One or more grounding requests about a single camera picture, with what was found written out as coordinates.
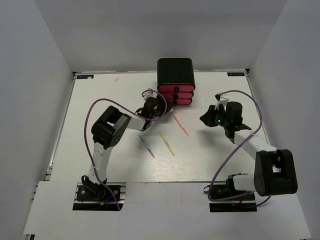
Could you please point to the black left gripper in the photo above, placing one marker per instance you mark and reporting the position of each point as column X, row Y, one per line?
column 168, row 105

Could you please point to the left table logo sticker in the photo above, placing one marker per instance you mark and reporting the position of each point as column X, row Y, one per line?
column 86, row 76

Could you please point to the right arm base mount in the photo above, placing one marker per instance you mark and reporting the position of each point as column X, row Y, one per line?
column 231, row 201

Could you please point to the red thin pen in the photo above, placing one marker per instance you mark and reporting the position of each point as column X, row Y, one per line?
column 181, row 126

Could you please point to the pink drawer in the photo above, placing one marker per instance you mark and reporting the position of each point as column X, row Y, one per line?
column 176, row 96
column 176, row 88
column 181, row 101

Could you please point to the yellow thin pen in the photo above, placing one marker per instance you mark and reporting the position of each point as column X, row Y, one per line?
column 167, row 144

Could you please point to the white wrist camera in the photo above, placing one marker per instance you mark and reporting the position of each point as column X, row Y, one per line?
column 221, row 100
column 149, row 93

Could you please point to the black drawer cabinet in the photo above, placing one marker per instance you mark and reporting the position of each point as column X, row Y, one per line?
column 175, row 71

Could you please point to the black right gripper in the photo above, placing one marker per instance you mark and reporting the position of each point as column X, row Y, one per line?
column 208, row 118

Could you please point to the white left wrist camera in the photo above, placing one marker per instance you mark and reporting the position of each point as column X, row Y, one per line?
column 149, row 93

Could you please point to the right table logo sticker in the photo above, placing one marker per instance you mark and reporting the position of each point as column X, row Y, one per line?
column 236, row 74

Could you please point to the pink bottom drawer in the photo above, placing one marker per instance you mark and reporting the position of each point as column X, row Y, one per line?
column 181, row 101

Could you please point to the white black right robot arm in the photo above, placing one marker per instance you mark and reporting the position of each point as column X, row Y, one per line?
column 274, row 169

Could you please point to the table logo sticker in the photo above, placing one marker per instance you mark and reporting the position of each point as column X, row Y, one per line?
column 86, row 76
column 236, row 74

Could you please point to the pink top drawer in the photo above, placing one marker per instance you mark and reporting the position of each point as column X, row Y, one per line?
column 176, row 88

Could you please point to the blue thin pen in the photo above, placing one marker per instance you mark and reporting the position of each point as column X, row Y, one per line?
column 146, row 146

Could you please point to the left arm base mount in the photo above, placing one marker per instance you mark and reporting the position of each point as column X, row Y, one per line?
column 85, row 200

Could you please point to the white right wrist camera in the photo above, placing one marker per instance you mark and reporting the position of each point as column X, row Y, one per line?
column 221, row 100

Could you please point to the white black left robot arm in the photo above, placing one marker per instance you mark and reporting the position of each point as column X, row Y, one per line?
column 108, row 130

